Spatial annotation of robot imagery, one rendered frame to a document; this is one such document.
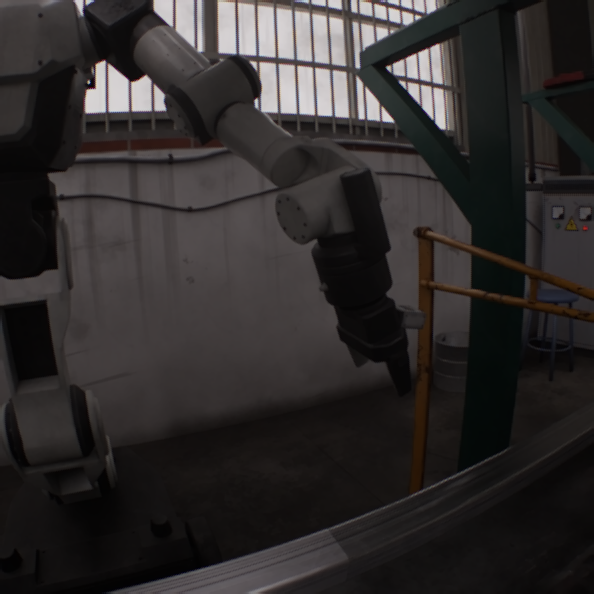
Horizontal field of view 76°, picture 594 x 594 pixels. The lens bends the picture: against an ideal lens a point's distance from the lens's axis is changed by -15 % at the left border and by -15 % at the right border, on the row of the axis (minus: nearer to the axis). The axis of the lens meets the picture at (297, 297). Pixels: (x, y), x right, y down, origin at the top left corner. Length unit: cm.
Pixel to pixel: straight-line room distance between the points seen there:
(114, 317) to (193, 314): 32
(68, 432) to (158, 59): 65
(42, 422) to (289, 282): 134
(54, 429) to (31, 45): 64
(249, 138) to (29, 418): 60
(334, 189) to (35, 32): 54
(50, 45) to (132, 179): 104
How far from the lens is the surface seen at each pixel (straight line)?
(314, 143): 57
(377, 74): 120
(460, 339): 247
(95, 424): 86
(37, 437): 86
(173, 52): 74
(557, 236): 294
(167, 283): 177
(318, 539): 18
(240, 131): 60
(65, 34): 81
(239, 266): 183
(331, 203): 49
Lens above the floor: 90
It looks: 11 degrees down
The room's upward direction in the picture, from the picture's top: 3 degrees counter-clockwise
